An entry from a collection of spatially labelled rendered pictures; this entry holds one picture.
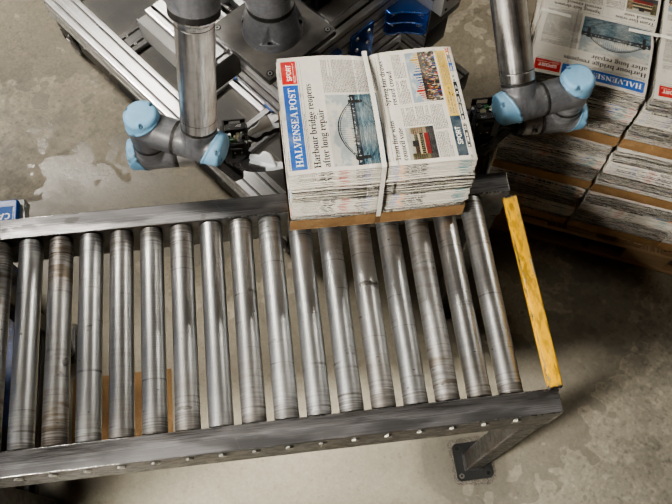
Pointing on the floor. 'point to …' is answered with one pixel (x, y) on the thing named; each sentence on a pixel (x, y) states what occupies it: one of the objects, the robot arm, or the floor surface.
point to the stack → (616, 13)
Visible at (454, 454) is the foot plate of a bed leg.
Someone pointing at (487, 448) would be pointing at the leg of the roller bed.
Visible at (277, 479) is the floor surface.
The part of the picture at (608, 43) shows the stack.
